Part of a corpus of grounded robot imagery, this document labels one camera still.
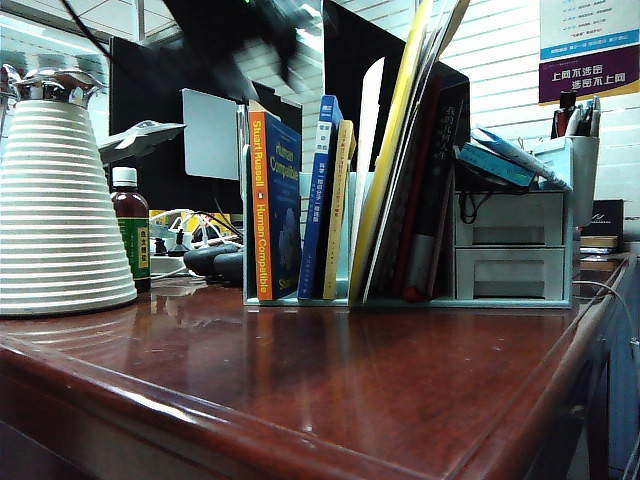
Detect white and purple poster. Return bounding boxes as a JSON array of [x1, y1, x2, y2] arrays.
[[537, 0, 628, 107]]

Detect tan box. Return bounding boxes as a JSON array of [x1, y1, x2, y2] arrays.
[[578, 235, 621, 256]]

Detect black box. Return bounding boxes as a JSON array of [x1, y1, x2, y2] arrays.
[[591, 199, 625, 239]]

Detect blue paperback book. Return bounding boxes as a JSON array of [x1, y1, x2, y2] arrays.
[[297, 94, 345, 300]]

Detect black computer monitor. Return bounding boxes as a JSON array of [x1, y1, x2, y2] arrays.
[[108, 36, 305, 214]]

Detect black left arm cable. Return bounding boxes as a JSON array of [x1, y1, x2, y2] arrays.
[[59, 0, 114, 59]]

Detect brown bottle green label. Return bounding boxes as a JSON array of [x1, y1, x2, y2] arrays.
[[109, 167, 151, 295]]

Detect black computer mouse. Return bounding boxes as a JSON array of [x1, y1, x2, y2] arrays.
[[182, 244, 246, 286]]

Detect white pen holder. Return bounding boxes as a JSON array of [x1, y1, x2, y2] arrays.
[[569, 134, 600, 229]]

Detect black cord loop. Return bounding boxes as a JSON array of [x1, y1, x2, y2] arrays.
[[456, 192, 481, 226]]

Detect loose paper sheets bundle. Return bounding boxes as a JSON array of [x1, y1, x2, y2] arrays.
[[362, 0, 471, 301]]

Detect white organizer drawer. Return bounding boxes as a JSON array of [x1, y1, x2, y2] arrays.
[[453, 192, 565, 247], [453, 248, 565, 300]]

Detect silver monitor stand plate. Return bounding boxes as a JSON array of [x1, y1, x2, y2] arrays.
[[181, 88, 240, 182]]

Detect tall black panel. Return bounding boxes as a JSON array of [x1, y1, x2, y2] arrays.
[[322, 0, 471, 174]]

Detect white power strip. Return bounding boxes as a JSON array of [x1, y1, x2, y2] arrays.
[[148, 252, 201, 276]]

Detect teal book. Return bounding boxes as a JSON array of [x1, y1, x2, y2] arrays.
[[457, 142, 536, 190]]

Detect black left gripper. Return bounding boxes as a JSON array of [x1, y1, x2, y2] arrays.
[[259, 19, 312, 97]]

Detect white ribbed thermos jug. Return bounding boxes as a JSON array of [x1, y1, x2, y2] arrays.
[[0, 67, 138, 319]]

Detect thin yellow book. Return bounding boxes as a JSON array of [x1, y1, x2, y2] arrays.
[[322, 118, 357, 301]]

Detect white booklet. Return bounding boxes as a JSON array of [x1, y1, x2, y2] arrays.
[[469, 125, 571, 194]]

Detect dark book Chinese title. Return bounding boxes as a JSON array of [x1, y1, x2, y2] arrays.
[[414, 82, 464, 296]]

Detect thin white cable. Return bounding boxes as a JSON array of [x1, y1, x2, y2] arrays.
[[569, 280, 640, 354]]

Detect pale blue desk organizer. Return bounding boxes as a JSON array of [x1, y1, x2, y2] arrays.
[[242, 137, 574, 307]]

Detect black red marker pen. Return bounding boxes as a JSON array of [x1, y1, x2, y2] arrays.
[[549, 91, 577, 141]]

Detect grey model airplane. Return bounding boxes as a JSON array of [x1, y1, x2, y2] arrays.
[[97, 119, 186, 166]]

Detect white rounded bookend panel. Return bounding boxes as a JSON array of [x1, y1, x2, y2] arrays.
[[349, 57, 386, 251]]

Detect orange spine Human Compatible book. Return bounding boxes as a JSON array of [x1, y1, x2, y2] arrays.
[[248, 99, 304, 302]]

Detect white power cable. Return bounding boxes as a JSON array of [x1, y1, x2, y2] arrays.
[[149, 209, 244, 251]]

